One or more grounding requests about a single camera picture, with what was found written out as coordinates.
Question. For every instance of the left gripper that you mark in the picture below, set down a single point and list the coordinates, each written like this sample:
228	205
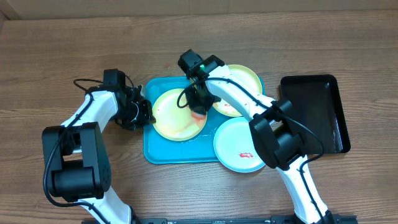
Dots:
148	117

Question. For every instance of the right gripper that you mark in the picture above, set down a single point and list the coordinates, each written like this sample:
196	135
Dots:
198	106

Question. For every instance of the green and red sponge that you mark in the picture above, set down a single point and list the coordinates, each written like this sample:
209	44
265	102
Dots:
199	118

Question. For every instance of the green plate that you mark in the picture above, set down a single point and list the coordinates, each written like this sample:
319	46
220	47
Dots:
245	81
172	122

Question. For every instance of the light blue plate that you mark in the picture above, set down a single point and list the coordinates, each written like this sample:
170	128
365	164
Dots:
234	147

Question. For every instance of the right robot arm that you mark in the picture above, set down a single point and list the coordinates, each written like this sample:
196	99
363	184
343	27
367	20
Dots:
279	140

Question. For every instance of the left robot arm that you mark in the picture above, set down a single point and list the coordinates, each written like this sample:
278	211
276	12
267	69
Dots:
77	168

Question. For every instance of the teal plastic serving tray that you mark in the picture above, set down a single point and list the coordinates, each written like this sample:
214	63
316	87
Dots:
159	150

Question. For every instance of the black rectangular tray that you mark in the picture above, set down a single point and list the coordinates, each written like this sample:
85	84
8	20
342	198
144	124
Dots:
316	99

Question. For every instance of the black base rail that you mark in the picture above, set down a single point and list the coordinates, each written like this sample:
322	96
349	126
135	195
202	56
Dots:
276	219

